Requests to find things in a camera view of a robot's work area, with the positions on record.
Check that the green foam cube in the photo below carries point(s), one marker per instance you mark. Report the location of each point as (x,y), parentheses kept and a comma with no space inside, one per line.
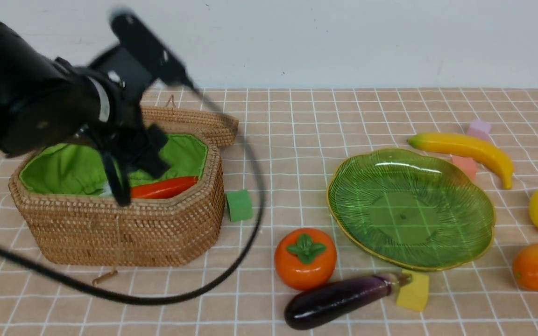
(239,205)

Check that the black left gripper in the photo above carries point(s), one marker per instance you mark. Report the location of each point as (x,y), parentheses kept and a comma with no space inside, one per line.
(115,83)

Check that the woven wicker basket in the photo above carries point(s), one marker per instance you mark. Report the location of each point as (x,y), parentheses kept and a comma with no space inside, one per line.
(59,193)

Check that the orange toy carrot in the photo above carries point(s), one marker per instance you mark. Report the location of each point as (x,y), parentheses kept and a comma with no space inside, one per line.
(164,189)

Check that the purple toy eggplant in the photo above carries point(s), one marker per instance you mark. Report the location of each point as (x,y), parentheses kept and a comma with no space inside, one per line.
(315,307)

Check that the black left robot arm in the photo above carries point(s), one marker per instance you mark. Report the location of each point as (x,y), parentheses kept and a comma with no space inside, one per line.
(45,102)

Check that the light purple foam cube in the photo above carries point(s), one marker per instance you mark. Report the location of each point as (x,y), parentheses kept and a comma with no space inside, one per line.
(479,129)

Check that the yellow foam cube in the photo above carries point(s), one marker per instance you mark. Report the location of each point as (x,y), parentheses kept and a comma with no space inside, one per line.
(414,296)

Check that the green glass plate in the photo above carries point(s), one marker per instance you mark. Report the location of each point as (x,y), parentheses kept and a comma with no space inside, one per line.
(415,211)

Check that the pink foam cube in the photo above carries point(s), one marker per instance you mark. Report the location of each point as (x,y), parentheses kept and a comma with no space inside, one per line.
(466,165)

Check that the yellow toy banana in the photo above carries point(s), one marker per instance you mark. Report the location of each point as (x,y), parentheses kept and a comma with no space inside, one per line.
(486,153)

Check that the woven basket lid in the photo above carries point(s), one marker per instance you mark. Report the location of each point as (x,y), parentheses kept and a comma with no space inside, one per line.
(194,121)

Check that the orange toy persimmon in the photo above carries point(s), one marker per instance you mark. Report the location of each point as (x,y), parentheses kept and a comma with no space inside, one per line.
(305,258)

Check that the wooden basket toggle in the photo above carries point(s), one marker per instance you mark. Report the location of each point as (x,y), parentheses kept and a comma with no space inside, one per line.
(104,277)

